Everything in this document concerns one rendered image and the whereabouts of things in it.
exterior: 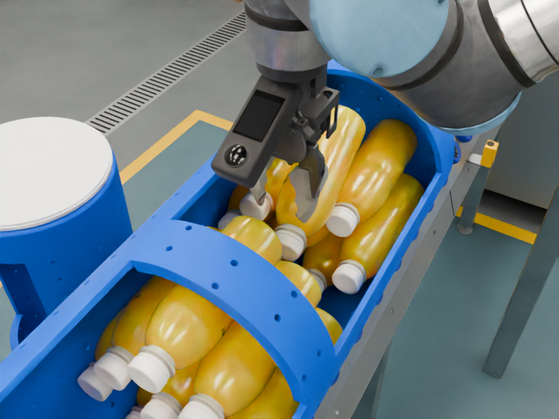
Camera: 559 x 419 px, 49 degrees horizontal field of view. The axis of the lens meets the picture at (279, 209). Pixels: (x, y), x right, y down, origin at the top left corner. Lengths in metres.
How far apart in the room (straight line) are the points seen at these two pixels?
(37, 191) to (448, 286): 1.56
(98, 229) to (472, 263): 1.58
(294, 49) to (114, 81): 2.71
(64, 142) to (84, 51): 2.48
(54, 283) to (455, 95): 0.74
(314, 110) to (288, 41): 0.11
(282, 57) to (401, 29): 0.17
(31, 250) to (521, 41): 0.75
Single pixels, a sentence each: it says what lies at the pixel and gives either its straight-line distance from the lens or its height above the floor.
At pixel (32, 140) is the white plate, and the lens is 1.14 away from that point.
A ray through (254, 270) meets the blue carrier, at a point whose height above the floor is 1.22.
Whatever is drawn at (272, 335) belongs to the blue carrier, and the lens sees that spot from 0.59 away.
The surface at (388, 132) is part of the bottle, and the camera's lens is 0.90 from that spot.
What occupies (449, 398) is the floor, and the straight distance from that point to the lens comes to 1.99.
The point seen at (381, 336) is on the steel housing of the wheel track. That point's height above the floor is 0.87.
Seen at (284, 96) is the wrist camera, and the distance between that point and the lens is 0.63.
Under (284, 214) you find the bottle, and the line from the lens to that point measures 0.76.
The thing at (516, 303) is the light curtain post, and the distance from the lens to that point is 1.80.
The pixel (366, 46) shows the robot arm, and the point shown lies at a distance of 0.45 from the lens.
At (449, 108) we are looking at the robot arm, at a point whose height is 1.38.
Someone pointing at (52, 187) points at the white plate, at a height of 1.04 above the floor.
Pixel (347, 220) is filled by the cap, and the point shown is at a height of 1.12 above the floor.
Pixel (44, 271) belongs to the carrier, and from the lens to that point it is 1.05.
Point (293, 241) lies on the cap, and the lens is 0.75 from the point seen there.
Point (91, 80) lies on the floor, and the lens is 3.31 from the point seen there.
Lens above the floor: 1.68
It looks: 44 degrees down
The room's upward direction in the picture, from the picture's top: straight up
